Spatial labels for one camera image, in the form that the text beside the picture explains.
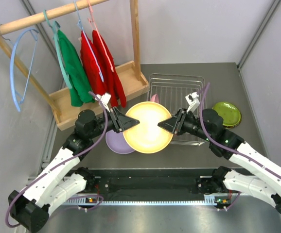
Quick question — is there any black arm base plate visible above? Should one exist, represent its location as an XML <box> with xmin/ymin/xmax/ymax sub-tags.
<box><xmin>86</xmin><ymin>176</ymin><xmax>227</xmax><ymax>195</ymax></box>

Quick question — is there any metal wire dish rack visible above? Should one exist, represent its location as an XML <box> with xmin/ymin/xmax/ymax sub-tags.
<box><xmin>148</xmin><ymin>73</ymin><xmax>206</xmax><ymax>147</ymax></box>

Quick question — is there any grey slotted cable duct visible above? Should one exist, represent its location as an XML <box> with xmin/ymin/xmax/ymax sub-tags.
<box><xmin>65</xmin><ymin>195</ymin><xmax>232</xmax><ymax>206</ymax></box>

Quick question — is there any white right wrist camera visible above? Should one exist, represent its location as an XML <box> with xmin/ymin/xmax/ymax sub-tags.
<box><xmin>185</xmin><ymin>92</ymin><xmax>200</xmax><ymax>113</ymax></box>

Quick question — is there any yellow plastic plate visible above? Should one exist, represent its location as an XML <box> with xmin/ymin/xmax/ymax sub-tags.
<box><xmin>123</xmin><ymin>101</ymin><xmax>173</xmax><ymax>154</ymax></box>

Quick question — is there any pink plastic plate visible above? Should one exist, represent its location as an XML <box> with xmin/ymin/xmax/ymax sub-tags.
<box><xmin>150</xmin><ymin>94</ymin><xmax>159</xmax><ymax>103</ymax></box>

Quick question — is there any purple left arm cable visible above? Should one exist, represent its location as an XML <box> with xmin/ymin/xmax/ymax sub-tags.
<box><xmin>4</xmin><ymin>91</ymin><xmax>111</xmax><ymax>228</ymax></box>

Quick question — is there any red shirt left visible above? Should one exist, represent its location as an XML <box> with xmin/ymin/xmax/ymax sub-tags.
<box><xmin>80</xmin><ymin>32</ymin><xmax>107</xmax><ymax>95</ymax></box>

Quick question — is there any red shirt right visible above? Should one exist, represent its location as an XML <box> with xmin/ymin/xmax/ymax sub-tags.
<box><xmin>92</xmin><ymin>30</ymin><xmax>126</xmax><ymax>107</ymax></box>

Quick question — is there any pink hanger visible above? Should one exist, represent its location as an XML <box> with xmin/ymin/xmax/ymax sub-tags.
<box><xmin>87</xmin><ymin>0</ymin><xmax>114</xmax><ymax>72</ymax></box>

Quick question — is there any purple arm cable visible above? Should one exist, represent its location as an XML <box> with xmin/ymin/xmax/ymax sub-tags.
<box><xmin>4</xmin><ymin>91</ymin><xmax>111</xmax><ymax>228</ymax></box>
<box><xmin>195</xmin><ymin>82</ymin><xmax>281</xmax><ymax>211</ymax></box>

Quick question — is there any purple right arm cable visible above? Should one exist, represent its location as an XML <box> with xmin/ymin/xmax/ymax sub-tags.
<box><xmin>195</xmin><ymin>82</ymin><xmax>281</xmax><ymax>211</ymax></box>

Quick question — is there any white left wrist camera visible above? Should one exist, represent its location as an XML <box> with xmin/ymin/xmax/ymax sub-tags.
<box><xmin>97</xmin><ymin>92</ymin><xmax>111</xmax><ymax>111</ymax></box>

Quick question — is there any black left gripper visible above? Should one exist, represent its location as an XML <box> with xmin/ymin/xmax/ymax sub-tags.
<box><xmin>88</xmin><ymin>106</ymin><xmax>140</xmax><ymax>139</ymax></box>

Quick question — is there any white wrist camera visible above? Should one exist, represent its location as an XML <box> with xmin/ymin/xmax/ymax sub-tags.
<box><xmin>97</xmin><ymin>92</ymin><xmax>111</xmax><ymax>111</ymax></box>
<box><xmin>185</xmin><ymin>92</ymin><xmax>200</xmax><ymax>113</ymax></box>

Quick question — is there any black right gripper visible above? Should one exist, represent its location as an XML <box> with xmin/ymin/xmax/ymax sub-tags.
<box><xmin>158</xmin><ymin>108</ymin><xmax>212</xmax><ymax>142</ymax></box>

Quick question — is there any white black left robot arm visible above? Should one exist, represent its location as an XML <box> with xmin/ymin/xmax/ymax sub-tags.
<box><xmin>5</xmin><ymin>107</ymin><xmax>139</xmax><ymax>233</ymax></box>

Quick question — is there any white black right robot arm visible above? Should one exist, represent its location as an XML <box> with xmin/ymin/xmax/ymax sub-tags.
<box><xmin>158</xmin><ymin>109</ymin><xmax>281</xmax><ymax>214</ymax></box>

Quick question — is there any purple plastic plate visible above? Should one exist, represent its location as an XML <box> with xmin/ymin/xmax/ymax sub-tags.
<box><xmin>105</xmin><ymin>131</ymin><xmax>135</xmax><ymax>154</ymax></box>

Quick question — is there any light blue empty hanger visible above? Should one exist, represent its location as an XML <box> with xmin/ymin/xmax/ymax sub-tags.
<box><xmin>9</xmin><ymin>28</ymin><xmax>40</xmax><ymax>112</ymax></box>

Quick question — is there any teal hanger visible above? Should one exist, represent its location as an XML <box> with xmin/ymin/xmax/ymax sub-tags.
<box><xmin>43</xmin><ymin>10</ymin><xmax>72</xmax><ymax>89</ymax></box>

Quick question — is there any red shirt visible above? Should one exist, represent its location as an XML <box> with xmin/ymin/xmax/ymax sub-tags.
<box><xmin>80</xmin><ymin>32</ymin><xmax>107</xmax><ymax>95</ymax></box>
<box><xmin>92</xmin><ymin>30</ymin><xmax>126</xmax><ymax>107</ymax></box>

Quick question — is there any green shirt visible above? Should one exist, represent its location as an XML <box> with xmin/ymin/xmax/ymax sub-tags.
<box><xmin>57</xmin><ymin>30</ymin><xmax>95</xmax><ymax>107</ymax></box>

